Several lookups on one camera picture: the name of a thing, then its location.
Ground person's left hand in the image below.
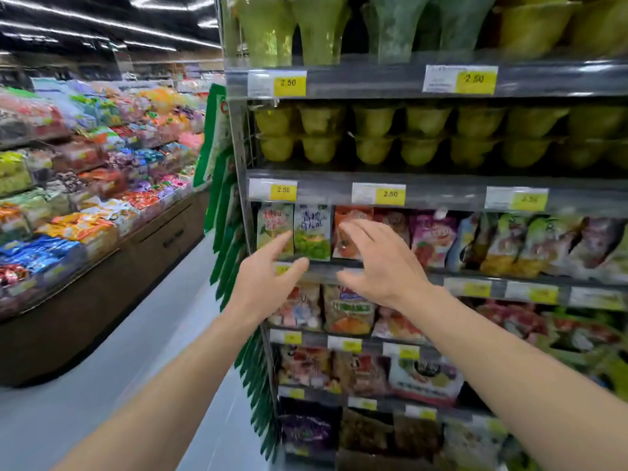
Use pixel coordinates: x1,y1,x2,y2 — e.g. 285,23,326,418
227,231,310,325

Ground person's right hand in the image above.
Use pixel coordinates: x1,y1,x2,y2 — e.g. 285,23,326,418
336,219,445,310

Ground person's left forearm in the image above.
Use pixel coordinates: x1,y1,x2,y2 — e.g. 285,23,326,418
51,301,271,471

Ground person's right forearm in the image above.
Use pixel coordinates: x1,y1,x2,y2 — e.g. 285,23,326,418
400,287,628,471

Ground green orange snack packet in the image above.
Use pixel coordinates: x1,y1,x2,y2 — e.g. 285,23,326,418
322,284,377,336

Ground orange fruit snack packet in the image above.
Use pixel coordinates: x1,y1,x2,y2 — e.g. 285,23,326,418
332,206,375,261

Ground pink white marshmallow packet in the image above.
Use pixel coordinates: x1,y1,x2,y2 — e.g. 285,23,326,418
268,283,323,332

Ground green grape candy packet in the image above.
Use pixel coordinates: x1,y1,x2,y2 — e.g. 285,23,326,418
293,204,334,262

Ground green white snack packet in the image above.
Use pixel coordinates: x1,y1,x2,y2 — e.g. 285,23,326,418
256,203,295,261

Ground red pink candy packet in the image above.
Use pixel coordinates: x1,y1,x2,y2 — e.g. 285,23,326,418
372,306,428,343

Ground red fruit snack packet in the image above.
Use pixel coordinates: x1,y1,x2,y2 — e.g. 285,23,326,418
373,210,412,247

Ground pink fruit snack packet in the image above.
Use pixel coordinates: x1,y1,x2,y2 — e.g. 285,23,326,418
410,212,460,271

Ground brown red snack packet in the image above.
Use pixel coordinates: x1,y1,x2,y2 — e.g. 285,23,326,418
333,351,392,397

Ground red beige snack packet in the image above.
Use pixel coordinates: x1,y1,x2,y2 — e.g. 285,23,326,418
278,345,335,389

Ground white dark snack packet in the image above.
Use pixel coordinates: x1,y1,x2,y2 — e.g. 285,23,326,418
389,357,465,407

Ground hanging strip of green packets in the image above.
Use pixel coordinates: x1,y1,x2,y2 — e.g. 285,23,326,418
193,83,281,462

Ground brown dried fruit packet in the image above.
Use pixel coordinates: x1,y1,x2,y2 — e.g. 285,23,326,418
392,413,443,461
339,408,394,456

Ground purple dark snack packet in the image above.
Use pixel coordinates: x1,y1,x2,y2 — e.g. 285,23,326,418
279,401,342,454

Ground stacked green jelly cups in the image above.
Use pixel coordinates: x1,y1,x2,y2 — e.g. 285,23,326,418
251,103,628,171

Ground row of assorted fruit packets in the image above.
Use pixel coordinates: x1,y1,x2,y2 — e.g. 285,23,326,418
447,211,628,286

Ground grey metal shelf rack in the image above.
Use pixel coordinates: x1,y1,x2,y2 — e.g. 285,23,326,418
215,0,628,471

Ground brown wooden display counter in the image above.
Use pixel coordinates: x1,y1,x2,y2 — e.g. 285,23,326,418
0,187,213,389

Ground pale green snack packet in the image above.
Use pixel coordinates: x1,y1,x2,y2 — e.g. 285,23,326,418
441,416,513,471

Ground pile of red green packets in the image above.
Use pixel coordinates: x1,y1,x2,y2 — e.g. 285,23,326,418
471,298,628,403

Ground display of assorted candy bags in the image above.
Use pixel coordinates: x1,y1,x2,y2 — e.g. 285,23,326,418
0,77,208,322

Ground row of tall green jelly packs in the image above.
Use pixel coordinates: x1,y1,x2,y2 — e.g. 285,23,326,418
228,0,628,67

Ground ceiling light strip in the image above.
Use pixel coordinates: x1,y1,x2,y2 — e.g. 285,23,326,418
130,0,217,12
0,0,222,49
123,40,178,52

